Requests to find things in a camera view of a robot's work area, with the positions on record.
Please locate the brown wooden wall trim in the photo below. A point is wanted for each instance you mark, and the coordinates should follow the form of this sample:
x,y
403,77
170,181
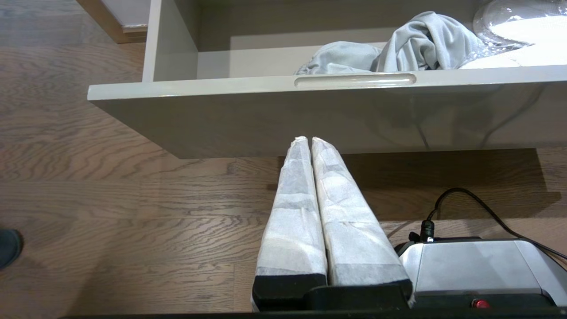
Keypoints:
x,y
104,22

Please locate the dark grey shoe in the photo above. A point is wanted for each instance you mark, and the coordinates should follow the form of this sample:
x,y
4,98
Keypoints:
x,y
9,248

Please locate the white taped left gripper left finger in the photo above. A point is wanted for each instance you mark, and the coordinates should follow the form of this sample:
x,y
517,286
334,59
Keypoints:
x,y
292,221

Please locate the glossy beige wide drawer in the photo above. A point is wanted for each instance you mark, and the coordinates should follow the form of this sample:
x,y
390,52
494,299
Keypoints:
x,y
266,115

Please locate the light grey garment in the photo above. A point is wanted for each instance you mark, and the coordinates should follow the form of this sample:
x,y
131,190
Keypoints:
x,y
421,44

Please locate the robot base housing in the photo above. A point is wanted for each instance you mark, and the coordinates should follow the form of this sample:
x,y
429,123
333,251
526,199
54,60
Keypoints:
x,y
478,266

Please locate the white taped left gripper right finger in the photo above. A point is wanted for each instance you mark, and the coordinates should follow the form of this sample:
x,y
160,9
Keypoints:
x,y
354,235

